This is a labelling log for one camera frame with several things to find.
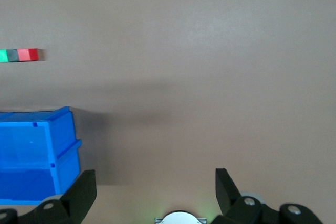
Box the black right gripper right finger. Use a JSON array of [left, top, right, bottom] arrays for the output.
[[209, 168, 324, 224]]

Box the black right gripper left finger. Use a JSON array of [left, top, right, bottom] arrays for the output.
[[0, 169, 97, 224]]

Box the blue plastic storage bin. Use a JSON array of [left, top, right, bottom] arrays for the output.
[[0, 106, 83, 206]]

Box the brown table mat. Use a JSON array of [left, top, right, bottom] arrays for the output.
[[0, 0, 336, 224]]

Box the small black cube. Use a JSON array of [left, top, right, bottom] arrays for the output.
[[6, 49, 19, 63]]

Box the small red cube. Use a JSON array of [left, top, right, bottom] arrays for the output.
[[16, 48, 39, 62]]

